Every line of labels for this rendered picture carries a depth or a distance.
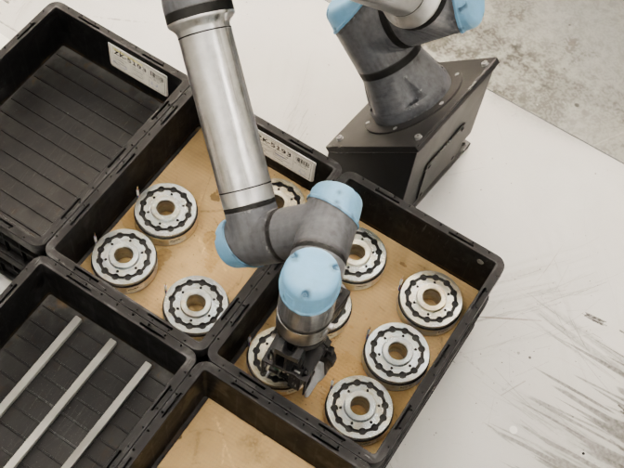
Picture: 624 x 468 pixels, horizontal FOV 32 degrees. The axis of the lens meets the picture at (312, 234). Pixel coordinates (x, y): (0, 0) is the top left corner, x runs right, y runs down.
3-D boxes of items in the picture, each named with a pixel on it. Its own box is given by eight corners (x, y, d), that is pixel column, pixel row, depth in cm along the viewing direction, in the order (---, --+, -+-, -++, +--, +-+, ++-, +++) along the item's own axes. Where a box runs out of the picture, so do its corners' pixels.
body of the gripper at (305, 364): (258, 374, 155) (261, 341, 144) (285, 326, 159) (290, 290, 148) (305, 397, 154) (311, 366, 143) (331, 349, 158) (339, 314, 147)
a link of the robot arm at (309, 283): (351, 249, 135) (333, 307, 131) (343, 287, 144) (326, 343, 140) (291, 232, 135) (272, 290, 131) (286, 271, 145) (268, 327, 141)
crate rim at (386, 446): (344, 175, 176) (346, 167, 173) (505, 268, 169) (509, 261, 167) (201, 361, 158) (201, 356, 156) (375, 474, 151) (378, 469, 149)
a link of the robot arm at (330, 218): (280, 185, 148) (257, 252, 142) (344, 171, 141) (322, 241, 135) (314, 216, 152) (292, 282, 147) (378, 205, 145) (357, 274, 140)
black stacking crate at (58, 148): (63, 43, 196) (55, 1, 186) (195, 121, 190) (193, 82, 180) (-90, 193, 179) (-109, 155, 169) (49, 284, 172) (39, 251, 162)
